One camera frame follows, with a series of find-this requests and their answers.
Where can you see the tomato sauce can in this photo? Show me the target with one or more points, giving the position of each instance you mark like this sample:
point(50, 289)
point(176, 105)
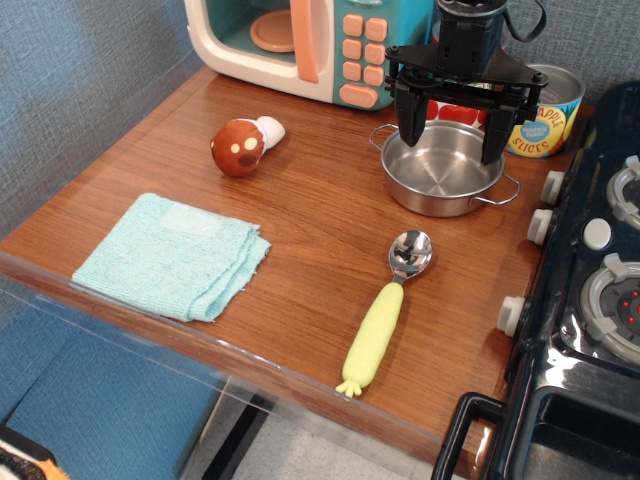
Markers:
point(473, 117)

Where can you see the light blue folded cloth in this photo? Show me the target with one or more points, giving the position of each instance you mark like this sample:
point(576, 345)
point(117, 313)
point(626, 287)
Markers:
point(174, 260)

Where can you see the spoon with yellow handle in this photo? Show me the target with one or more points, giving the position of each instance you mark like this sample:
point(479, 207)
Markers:
point(409, 255)

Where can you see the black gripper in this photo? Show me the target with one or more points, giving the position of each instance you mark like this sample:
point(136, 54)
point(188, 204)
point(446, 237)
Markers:
point(467, 66)

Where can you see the orange furry object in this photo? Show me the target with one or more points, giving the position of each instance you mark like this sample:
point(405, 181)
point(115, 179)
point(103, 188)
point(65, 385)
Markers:
point(22, 458)

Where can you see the pineapple slices can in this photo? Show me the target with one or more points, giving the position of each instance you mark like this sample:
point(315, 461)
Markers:
point(558, 106)

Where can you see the red and white plush mushroom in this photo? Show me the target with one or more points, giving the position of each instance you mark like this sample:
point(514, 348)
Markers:
point(239, 145)

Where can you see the toy microwave oven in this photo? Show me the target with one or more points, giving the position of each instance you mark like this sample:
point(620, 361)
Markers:
point(330, 51)

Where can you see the small steel pot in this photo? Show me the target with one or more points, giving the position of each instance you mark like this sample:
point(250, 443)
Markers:
point(442, 176)

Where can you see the black toy stove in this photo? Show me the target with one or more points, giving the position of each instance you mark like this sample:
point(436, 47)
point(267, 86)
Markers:
point(571, 409)

